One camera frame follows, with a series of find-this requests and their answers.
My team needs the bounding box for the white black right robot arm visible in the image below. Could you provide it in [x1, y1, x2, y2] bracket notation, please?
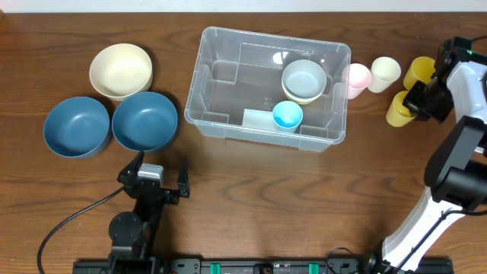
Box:
[369, 62, 486, 273]

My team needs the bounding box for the grey-blue small bowl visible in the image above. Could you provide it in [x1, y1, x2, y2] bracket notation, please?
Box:
[282, 59, 327, 100]

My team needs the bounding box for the yellow cup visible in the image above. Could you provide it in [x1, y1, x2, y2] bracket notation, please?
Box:
[386, 91, 415, 127]
[403, 56, 435, 91]

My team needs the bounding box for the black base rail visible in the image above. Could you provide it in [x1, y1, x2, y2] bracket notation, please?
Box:
[72, 247, 456, 274]

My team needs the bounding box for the cream cup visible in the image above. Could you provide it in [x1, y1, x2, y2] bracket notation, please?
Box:
[368, 56, 401, 93]

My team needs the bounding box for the dark blue bowl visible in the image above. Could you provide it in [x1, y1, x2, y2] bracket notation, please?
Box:
[43, 97, 111, 158]
[112, 91, 179, 152]

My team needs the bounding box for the light blue cup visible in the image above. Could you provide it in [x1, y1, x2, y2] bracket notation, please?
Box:
[272, 100, 304, 133]

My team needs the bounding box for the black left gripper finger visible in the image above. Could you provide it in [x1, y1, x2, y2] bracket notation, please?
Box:
[117, 151, 145, 185]
[177, 158, 190, 198]

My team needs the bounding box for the white small bowl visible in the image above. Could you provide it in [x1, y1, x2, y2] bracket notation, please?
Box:
[282, 86, 324, 104]

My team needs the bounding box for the yellow small bowl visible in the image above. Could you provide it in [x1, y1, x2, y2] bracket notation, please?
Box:
[285, 93, 317, 105]

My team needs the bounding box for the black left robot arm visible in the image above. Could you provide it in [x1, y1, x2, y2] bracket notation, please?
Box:
[107, 151, 190, 274]

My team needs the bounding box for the pink cup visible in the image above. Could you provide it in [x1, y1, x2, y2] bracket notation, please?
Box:
[342, 63, 371, 100]

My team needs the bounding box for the cream large bowl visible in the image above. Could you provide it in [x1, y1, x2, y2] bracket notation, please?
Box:
[89, 43, 153, 101]

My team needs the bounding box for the clear plastic storage bin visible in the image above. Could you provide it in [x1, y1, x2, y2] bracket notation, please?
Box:
[184, 27, 352, 152]

